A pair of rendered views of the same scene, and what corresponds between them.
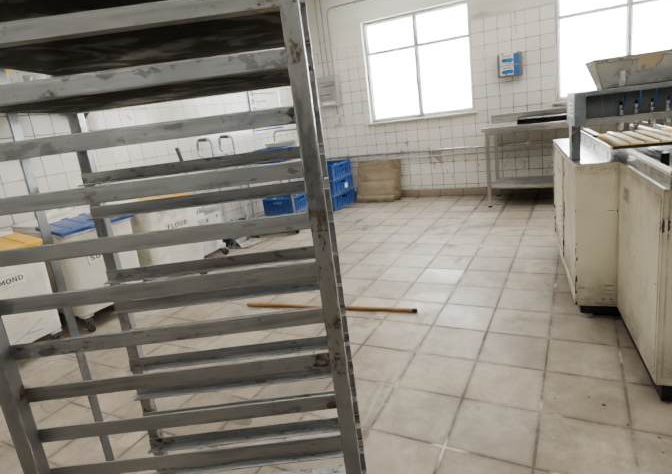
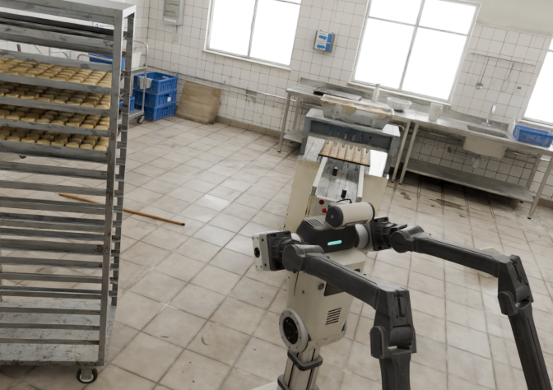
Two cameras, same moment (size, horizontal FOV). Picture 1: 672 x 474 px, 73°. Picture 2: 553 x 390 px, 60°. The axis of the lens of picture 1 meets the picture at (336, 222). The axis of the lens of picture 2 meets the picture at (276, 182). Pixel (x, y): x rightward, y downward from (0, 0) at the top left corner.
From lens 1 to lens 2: 144 cm
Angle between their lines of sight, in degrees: 16
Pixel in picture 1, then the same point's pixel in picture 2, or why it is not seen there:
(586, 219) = (297, 192)
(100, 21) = (35, 104)
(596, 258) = (297, 216)
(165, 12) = (63, 108)
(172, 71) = (61, 128)
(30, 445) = not seen: outside the picture
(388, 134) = (216, 64)
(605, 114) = (322, 132)
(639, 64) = (343, 110)
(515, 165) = not seen: hidden behind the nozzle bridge
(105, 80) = (32, 125)
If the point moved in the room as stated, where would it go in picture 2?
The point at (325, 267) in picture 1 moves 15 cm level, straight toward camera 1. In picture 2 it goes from (109, 213) to (105, 229)
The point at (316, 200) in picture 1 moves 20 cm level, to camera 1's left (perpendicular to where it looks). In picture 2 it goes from (109, 188) to (59, 184)
